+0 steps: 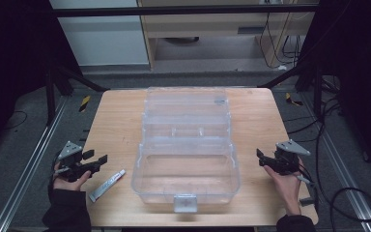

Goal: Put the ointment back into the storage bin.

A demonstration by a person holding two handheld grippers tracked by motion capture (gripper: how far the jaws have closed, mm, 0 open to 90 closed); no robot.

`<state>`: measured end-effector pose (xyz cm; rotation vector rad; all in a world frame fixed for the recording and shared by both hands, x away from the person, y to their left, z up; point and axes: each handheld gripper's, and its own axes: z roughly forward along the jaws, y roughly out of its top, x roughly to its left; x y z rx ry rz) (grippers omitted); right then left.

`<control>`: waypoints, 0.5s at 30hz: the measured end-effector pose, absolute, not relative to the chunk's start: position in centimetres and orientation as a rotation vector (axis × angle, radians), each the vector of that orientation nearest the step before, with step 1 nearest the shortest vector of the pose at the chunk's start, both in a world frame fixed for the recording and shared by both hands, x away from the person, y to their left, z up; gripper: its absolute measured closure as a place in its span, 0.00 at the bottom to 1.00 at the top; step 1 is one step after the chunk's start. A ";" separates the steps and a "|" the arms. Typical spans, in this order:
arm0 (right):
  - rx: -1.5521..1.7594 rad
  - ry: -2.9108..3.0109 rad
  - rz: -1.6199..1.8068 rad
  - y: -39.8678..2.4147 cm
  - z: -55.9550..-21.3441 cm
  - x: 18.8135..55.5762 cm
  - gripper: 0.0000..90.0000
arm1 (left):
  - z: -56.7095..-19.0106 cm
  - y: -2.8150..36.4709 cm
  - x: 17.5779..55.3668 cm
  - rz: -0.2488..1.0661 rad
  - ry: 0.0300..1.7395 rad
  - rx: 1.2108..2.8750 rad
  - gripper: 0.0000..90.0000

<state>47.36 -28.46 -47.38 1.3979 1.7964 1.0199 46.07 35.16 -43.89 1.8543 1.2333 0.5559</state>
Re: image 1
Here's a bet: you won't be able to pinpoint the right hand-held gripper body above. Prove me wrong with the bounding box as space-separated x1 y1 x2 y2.
265 138 312 177

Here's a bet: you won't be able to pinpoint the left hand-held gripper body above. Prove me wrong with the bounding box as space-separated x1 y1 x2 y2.
55 140 100 183

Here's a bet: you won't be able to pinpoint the person's left hand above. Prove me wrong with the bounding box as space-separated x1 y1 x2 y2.
52 161 92 192

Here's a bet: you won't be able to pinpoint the person's right hand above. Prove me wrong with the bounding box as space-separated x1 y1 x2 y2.
263 159 304 217

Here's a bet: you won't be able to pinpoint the white ointment tube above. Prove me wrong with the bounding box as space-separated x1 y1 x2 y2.
88 168 127 204

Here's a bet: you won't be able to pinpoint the clear plastic storage box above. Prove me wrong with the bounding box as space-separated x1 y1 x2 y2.
130 85 242 215

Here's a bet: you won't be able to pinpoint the white cabinet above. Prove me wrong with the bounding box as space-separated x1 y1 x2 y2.
48 0 151 68

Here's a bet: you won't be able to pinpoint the light wooden desk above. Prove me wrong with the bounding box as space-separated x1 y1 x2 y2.
136 0 317 70

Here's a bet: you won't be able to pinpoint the aluminium floor rail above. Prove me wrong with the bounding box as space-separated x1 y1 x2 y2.
0 96 70 232
301 92 371 232

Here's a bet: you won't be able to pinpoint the yellow-handled tool left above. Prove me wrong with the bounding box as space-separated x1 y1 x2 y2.
78 95 92 113

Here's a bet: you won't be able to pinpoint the yellow-handled tool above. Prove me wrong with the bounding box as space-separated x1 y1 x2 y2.
284 92 304 107
78 95 92 113

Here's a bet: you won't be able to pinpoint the yellow-handled tool right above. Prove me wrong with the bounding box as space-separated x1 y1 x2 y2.
284 92 304 107

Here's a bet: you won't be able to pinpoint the black looped floor cable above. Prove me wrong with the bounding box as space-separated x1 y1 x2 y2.
282 96 371 224

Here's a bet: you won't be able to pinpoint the thin black floor cable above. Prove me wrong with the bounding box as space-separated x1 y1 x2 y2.
2 109 29 131

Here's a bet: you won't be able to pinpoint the black metal frame leg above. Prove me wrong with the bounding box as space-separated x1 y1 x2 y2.
256 59 325 121
43 63 111 128

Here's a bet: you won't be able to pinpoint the black hanging desk cables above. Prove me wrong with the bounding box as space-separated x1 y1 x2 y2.
258 12 304 71

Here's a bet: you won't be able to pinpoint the black metal frame crossbar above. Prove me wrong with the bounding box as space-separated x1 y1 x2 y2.
49 3 321 18

